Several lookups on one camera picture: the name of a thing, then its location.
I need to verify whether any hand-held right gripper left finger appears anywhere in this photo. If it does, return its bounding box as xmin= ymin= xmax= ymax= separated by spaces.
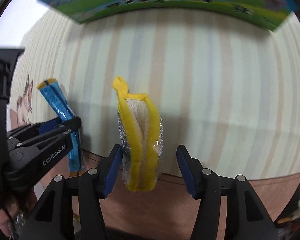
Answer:
xmin=19 ymin=144 xmax=123 ymax=240

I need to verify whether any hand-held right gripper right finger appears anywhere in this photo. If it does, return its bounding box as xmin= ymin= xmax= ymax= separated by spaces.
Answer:
xmin=176 ymin=144 xmax=282 ymax=240

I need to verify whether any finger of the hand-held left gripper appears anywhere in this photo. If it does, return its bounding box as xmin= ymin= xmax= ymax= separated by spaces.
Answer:
xmin=17 ymin=117 xmax=82 ymax=153
xmin=6 ymin=118 xmax=65 ymax=142

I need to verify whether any blue foil packet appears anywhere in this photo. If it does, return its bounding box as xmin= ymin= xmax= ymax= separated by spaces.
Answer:
xmin=37 ymin=79 xmax=85 ymax=178

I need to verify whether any yellow sponge pack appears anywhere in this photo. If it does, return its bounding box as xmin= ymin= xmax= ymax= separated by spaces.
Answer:
xmin=112 ymin=76 xmax=163 ymax=192

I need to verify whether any printed cardboard box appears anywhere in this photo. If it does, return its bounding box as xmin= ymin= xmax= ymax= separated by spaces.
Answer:
xmin=37 ymin=0 xmax=294 ymax=32

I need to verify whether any person's left hand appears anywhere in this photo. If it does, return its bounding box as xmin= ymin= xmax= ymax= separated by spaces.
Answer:
xmin=0 ymin=200 xmax=18 ymax=238

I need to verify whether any striped cat tablecloth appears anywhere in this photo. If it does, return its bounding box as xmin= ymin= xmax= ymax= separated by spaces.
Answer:
xmin=7 ymin=7 xmax=300 ymax=240

